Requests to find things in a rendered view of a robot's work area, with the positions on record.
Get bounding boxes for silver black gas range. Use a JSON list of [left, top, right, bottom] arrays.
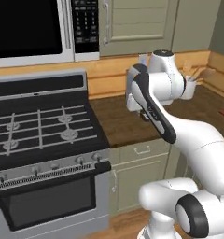
[[0, 69, 113, 239]]

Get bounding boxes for silver black microwave oven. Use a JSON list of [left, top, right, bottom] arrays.
[[0, 0, 101, 69]]

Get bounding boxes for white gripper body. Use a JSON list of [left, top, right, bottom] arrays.
[[126, 92, 147, 113]]

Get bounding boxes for white drawer handle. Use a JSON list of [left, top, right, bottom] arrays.
[[133, 146, 151, 156]]

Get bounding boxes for small white bottle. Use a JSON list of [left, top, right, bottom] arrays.
[[138, 53, 149, 67]]

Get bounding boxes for white utensil pot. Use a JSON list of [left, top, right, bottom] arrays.
[[180, 77, 199, 101]]

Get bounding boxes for oven door with window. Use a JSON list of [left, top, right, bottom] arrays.
[[0, 173, 111, 239]]

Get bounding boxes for wooden utensils in pot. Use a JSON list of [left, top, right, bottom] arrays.
[[182, 60, 206, 83]]

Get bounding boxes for narrow grey-green base cupboard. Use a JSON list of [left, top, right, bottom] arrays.
[[164, 144, 194, 182]]

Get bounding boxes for grey-green base cupboard door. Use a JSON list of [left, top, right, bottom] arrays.
[[111, 153, 170, 217]]

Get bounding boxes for white base cupboard handle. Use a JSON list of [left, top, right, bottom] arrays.
[[111, 169, 119, 193]]

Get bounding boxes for white wall cupboard handle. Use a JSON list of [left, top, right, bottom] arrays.
[[101, 0, 112, 47]]

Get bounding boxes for silver microwave door handle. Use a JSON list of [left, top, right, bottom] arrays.
[[63, 0, 76, 50]]

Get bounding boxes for grey-green drawer front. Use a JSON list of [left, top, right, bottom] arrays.
[[119, 138, 172, 164]]

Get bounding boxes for grey-green wall cupboard door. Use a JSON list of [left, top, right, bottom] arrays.
[[99, 0, 180, 58]]

